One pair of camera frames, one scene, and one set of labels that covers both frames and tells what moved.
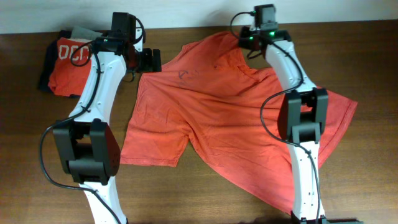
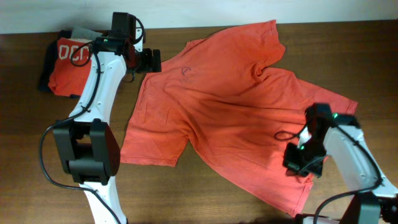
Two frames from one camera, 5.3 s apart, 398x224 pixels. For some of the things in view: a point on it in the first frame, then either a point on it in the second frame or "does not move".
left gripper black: x=148 y=65 does not move
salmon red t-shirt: x=212 y=94 does not move
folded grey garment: x=79 y=33 does not move
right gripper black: x=244 y=40 -> x=293 y=165
